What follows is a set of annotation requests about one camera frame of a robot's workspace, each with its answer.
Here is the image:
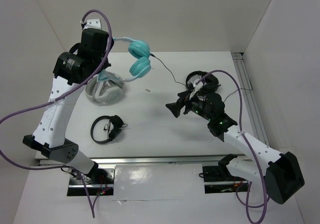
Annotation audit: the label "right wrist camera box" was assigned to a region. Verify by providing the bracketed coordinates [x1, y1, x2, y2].
[189, 78, 204, 100]

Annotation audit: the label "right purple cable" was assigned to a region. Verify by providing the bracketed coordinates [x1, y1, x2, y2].
[194, 69, 272, 224]

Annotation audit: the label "small black grey headphones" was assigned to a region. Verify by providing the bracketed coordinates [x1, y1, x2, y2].
[90, 115, 128, 145]

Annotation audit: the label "purple cable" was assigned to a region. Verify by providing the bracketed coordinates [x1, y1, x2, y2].
[0, 8, 113, 219]
[194, 69, 272, 224]

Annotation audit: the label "white grey gaming headset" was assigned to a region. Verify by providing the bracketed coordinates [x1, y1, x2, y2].
[85, 70, 124, 106]

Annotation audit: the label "black over-ear headphones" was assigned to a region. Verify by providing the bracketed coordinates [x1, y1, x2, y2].
[185, 70, 220, 96]

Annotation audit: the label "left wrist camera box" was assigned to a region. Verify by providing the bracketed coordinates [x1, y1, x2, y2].
[80, 18, 102, 30]

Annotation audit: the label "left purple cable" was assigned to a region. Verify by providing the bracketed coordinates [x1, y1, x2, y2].
[0, 8, 113, 219]

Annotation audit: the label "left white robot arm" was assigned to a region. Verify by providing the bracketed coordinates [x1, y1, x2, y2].
[22, 19, 110, 184]

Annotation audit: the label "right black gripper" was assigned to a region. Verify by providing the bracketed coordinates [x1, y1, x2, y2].
[165, 89, 213, 122]

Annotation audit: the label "teal cat-ear headphones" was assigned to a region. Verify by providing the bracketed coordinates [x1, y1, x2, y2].
[97, 36, 152, 83]

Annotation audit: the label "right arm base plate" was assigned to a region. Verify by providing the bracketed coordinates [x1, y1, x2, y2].
[198, 165, 248, 194]

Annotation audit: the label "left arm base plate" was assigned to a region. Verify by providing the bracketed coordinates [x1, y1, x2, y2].
[66, 165, 116, 197]

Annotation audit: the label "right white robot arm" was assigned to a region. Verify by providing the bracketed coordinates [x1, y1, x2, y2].
[166, 90, 305, 204]

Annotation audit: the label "aluminium front rail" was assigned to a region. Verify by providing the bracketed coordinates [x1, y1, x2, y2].
[38, 153, 251, 167]

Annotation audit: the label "aluminium side rail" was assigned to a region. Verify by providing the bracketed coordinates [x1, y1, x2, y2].
[231, 52, 270, 146]

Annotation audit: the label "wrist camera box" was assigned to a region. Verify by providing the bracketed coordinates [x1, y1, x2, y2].
[189, 78, 204, 100]
[80, 18, 102, 30]

